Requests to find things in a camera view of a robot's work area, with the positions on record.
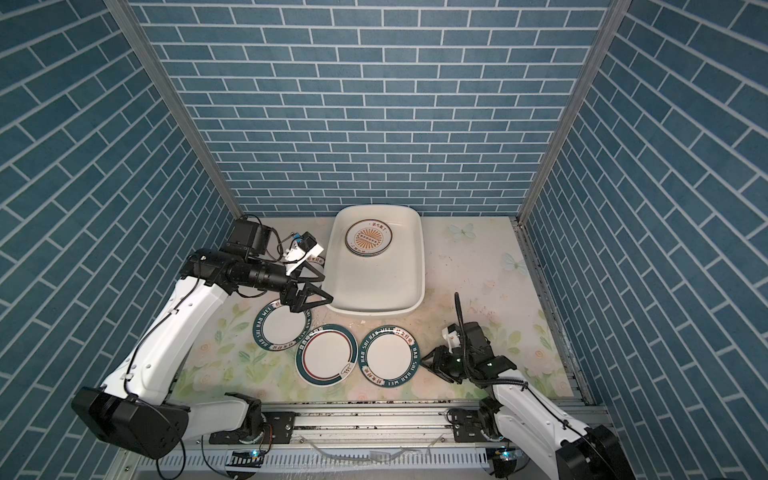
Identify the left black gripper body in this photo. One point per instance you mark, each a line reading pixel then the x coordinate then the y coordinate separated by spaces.
pixel 289 296

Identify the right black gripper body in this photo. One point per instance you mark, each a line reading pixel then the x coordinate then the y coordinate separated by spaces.
pixel 464 365

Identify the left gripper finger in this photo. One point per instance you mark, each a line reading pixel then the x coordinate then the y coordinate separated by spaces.
pixel 311 296
pixel 308 272

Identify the green lettered rim plate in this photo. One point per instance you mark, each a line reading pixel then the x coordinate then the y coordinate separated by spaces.
pixel 389 356

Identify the orange sunburst plate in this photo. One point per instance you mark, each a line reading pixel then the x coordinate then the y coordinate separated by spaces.
pixel 368 238

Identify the green red rim plate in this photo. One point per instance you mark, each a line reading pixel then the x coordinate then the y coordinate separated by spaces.
pixel 327 355

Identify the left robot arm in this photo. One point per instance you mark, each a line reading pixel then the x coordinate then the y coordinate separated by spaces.
pixel 206 280

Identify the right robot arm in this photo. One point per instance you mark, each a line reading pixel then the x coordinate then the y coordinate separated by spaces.
pixel 562 446

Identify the white plastic bin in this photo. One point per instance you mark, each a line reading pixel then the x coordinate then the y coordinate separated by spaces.
pixel 389 285

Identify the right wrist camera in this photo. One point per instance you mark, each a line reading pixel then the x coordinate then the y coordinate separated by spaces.
pixel 452 337

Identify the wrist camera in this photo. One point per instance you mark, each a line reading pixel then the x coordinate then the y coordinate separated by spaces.
pixel 452 337
pixel 300 249

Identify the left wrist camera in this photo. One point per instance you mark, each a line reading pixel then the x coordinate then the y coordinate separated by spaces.
pixel 300 249

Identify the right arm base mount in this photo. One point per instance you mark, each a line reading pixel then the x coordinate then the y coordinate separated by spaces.
pixel 466 426

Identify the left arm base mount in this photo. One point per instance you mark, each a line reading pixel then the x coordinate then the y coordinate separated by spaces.
pixel 268 428

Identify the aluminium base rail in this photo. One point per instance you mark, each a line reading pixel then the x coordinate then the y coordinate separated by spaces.
pixel 378 429

